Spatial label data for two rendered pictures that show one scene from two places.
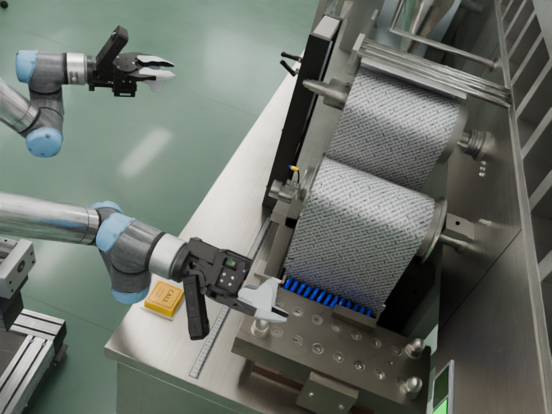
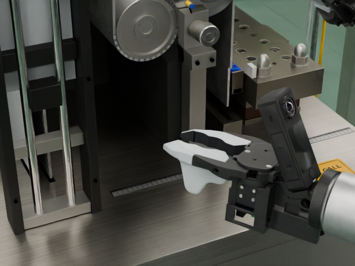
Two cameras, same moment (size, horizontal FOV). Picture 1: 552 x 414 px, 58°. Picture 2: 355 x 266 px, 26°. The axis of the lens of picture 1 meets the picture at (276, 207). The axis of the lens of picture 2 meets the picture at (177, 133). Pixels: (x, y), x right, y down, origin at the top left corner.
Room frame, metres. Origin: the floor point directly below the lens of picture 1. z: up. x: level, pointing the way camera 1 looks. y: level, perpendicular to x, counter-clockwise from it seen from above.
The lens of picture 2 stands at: (1.54, 1.06, 1.74)
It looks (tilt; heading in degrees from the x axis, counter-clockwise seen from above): 31 degrees down; 239
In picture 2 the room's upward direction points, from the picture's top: straight up
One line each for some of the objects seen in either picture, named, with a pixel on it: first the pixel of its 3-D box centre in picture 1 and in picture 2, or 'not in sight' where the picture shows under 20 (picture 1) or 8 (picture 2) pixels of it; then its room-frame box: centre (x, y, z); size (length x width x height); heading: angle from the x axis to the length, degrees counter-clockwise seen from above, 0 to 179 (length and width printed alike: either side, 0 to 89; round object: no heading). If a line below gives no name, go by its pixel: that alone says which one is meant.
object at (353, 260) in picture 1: (345, 259); (204, 4); (0.73, -0.17, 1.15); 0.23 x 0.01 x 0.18; 84
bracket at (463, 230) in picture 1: (458, 227); not in sight; (0.77, -0.36, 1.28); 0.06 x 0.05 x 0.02; 84
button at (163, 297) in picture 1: (164, 297); (333, 175); (0.67, 0.19, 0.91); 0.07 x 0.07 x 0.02; 84
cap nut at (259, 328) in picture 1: (261, 324); (300, 53); (0.58, -0.04, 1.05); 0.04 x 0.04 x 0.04
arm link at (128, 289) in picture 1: (128, 269); not in sight; (0.59, 0.24, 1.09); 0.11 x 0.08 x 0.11; 43
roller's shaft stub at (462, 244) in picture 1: (448, 236); not in sight; (0.78, -0.35, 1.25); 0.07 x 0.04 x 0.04; 84
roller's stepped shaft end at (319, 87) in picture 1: (315, 85); not in sight; (1.06, 0.00, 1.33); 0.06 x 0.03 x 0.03; 84
